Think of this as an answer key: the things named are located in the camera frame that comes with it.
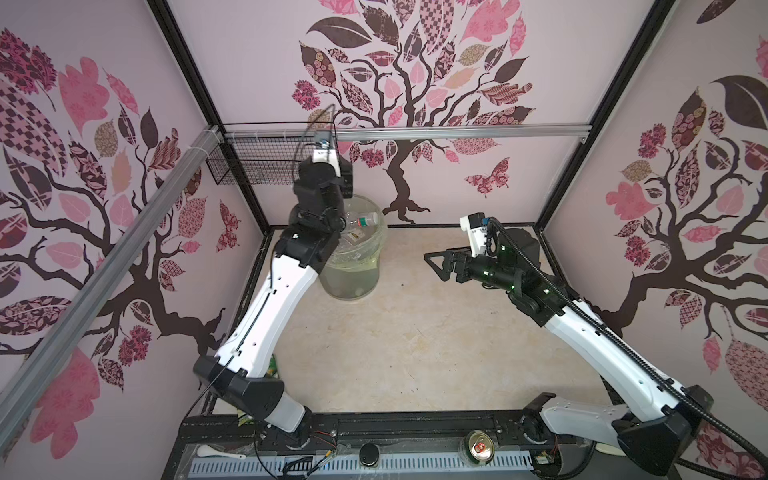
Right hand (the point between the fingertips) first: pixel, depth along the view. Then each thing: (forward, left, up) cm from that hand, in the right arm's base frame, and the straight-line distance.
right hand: (438, 251), depth 67 cm
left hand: (+13, +25, +15) cm, 32 cm away
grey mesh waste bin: (+8, +22, -18) cm, 30 cm away
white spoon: (-35, +57, -33) cm, 74 cm away
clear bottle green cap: (+20, +18, -9) cm, 28 cm away
